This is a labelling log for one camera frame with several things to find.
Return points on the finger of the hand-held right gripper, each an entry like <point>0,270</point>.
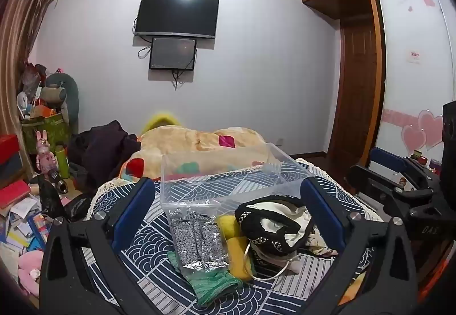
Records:
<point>367,179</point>
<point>386,158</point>

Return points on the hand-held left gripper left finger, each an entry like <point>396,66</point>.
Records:
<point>134,210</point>

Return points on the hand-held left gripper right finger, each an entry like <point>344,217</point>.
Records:
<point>322,215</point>

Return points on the black and cream knitted bag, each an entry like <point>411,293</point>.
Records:
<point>270,240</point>

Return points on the clear plastic storage box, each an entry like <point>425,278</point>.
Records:
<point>199,190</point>

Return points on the grey speckled sock pair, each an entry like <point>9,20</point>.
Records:
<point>197,240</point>

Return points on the yellow soft cloth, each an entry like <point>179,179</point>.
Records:
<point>237,251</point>

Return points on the green knitted cloth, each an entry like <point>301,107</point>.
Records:
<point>210,283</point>

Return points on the cream floral cloth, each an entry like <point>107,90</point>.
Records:
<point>320,245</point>

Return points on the small red jar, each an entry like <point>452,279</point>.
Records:
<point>423,160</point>

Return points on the white heart-decorated sliding door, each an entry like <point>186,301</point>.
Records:
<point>409,94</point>

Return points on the dark clothes pile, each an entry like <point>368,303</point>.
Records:
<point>99,147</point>

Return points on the brown wooden door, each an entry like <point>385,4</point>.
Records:
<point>358,87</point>

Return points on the orange cloth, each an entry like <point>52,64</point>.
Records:
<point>352,288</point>

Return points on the black plastic bag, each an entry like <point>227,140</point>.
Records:
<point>53,202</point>

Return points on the green bottle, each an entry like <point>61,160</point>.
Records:
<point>62,163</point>

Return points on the colourful printed blanket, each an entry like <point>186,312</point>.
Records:
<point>199,144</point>

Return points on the yellow pillow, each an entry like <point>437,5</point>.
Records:
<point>160,120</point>

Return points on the white paper notice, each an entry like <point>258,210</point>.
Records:
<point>415,57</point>

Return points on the pink rabbit toy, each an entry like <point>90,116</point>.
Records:
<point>44,154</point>

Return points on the pile of books and papers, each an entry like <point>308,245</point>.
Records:
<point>21,229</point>

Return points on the green storage box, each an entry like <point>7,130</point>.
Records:
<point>44,131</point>

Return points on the pink plush toy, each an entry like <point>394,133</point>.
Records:
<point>30,268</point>

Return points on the red book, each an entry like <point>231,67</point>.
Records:
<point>14,194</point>

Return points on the grey plush toy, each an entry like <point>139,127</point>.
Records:
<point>69,90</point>

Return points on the red box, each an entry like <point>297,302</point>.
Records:
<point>8,149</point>

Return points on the small white fan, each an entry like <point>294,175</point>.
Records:
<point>22,101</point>

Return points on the small black monitor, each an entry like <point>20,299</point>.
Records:
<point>172,53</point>

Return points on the brown striped curtain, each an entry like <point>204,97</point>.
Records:
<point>21,26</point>

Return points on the wall-mounted black television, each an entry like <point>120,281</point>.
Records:
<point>176,14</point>

